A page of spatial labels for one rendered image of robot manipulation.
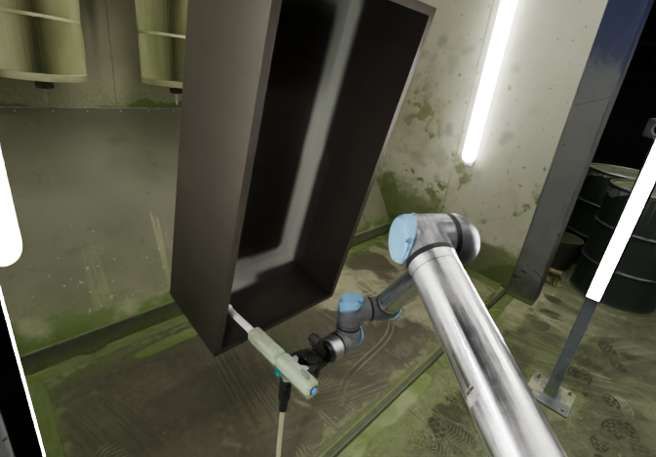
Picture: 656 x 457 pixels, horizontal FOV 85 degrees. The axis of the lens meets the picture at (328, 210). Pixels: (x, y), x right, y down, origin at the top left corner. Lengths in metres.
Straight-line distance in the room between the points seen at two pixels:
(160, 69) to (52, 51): 0.44
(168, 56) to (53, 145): 0.71
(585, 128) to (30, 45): 2.82
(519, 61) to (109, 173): 2.57
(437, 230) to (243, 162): 0.49
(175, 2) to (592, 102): 2.35
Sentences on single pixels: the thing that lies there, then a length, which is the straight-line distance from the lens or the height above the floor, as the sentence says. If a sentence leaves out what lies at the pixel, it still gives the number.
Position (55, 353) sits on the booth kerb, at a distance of 2.10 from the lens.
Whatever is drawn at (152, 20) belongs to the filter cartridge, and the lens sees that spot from 2.07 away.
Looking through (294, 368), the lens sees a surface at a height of 0.57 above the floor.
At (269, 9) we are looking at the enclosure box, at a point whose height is 1.52.
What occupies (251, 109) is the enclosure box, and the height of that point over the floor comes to 1.32.
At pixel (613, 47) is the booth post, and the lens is 2.73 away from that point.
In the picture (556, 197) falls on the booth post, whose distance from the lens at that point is 2.78.
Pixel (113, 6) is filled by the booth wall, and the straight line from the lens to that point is 2.35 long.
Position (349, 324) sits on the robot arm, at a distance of 1.36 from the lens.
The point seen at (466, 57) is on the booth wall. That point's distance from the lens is 2.98.
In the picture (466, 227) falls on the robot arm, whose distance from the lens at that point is 0.91.
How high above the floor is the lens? 1.43
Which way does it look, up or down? 22 degrees down
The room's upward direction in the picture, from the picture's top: 7 degrees clockwise
